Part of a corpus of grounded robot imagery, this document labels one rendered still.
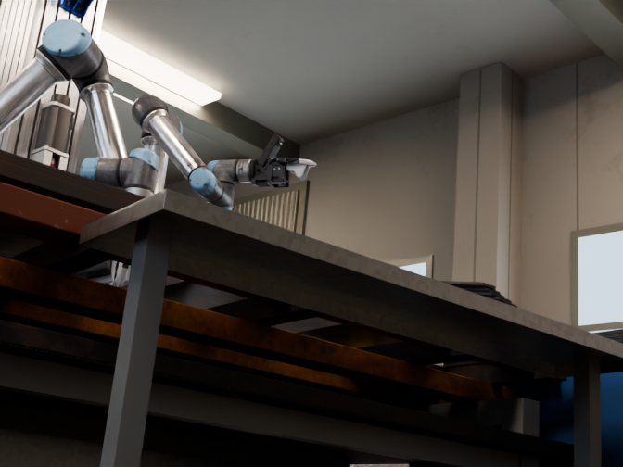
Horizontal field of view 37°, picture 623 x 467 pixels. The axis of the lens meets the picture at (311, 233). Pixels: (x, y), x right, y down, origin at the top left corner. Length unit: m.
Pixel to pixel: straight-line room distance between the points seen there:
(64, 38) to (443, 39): 3.42
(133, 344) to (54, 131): 1.68
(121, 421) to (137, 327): 0.13
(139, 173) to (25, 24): 0.97
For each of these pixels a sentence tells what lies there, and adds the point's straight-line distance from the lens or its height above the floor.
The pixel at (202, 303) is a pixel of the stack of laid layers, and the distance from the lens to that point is 2.17.
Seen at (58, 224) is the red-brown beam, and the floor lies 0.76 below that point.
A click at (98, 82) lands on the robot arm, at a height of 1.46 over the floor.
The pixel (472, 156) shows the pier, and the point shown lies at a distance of 5.70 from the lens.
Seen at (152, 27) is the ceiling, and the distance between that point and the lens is 5.85.
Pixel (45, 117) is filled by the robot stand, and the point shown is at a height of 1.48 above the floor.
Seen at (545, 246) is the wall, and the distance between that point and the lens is 5.53.
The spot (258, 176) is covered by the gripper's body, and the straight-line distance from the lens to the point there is 2.98.
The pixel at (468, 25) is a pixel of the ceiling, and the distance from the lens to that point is 5.51.
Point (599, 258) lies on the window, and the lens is 5.33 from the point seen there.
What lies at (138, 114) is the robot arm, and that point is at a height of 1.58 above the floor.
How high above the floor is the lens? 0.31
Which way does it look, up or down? 19 degrees up
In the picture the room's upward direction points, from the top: 5 degrees clockwise
